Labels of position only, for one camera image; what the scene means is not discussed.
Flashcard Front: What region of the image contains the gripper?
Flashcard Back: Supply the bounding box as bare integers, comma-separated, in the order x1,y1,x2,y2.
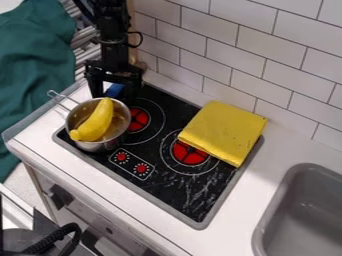
82,59,147,102

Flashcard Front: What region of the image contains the yellow toy banana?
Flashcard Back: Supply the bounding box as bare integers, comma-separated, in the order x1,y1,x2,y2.
68,96,117,143

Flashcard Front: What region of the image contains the silver pot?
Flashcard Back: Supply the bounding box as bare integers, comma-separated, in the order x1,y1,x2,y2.
45,89,134,154

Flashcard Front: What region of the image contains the green cloth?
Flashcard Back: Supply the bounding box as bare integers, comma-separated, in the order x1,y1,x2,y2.
0,0,79,184

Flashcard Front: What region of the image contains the toy stove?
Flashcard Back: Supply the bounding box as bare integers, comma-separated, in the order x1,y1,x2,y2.
50,81,266,231

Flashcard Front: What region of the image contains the yellow cloth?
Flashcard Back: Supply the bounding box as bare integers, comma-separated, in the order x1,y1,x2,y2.
176,99,269,169

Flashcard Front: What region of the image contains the toy sink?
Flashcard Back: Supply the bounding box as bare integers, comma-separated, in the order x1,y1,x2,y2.
249,162,342,256

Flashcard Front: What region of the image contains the black cable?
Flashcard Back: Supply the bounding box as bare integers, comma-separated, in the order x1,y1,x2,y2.
18,222,85,256

